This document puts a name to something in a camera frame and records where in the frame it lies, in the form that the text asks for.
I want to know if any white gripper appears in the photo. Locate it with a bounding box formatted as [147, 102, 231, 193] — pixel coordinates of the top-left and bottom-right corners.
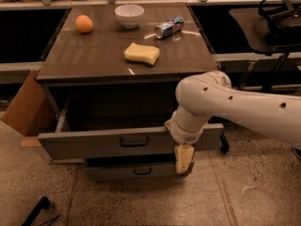
[165, 105, 210, 173]

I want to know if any grey top drawer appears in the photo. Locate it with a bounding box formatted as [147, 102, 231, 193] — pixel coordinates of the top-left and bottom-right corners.
[37, 99, 225, 162]

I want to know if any grey drawer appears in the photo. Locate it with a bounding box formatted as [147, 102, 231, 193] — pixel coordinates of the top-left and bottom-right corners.
[37, 99, 225, 162]
[84, 160, 195, 183]

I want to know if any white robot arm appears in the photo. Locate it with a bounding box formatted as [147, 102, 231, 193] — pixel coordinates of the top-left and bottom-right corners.
[166, 71, 301, 173]

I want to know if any grey bottom drawer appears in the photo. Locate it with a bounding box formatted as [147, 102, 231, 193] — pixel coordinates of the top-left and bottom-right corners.
[84, 160, 195, 183]

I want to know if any grey drawer cabinet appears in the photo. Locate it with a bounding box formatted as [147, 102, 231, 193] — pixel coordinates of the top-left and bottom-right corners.
[37, 3, 217, 168]

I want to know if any yellow sponge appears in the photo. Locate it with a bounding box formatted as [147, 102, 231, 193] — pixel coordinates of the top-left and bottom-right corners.
[124, 43, 160, 66]

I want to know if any crushed blue soda can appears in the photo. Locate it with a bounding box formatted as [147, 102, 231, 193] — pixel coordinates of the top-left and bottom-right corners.
[155, 16, 184, 40]

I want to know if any black chair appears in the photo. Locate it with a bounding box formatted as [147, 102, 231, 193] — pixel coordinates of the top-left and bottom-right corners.
[224, 8, 301, 150]

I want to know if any white bowl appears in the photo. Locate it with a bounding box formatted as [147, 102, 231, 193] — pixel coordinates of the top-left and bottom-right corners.
[114, 4, 144, 29]

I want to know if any brown cardboard box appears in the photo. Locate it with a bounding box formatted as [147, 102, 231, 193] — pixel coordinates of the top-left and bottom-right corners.
[2, 70, 56, 147]

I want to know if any orange fruit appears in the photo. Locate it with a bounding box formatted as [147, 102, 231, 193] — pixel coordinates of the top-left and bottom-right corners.
[75, 15, 93, 33]

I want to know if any black bag on chair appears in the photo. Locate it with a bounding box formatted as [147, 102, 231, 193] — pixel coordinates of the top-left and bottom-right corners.
[258, 0, 301, 43]

